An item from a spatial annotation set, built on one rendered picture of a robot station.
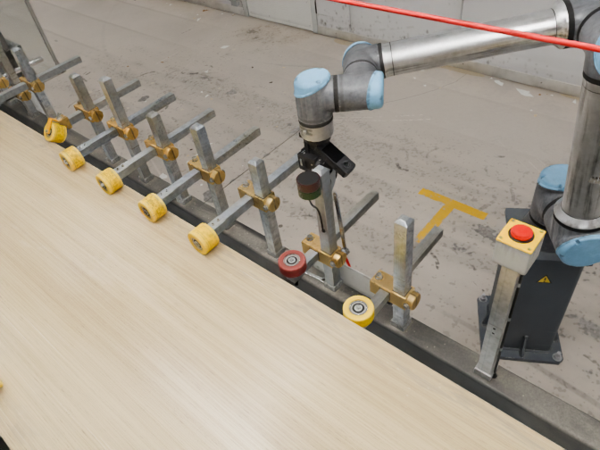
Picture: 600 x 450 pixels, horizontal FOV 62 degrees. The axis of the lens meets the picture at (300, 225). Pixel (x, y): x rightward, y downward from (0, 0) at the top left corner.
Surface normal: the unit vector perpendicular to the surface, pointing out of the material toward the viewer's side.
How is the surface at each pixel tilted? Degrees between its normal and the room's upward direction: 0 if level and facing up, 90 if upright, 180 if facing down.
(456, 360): 0
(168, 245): 0
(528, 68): 90
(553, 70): 90
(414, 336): 0
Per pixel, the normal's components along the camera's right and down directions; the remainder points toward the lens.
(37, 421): -0.12, -0.71
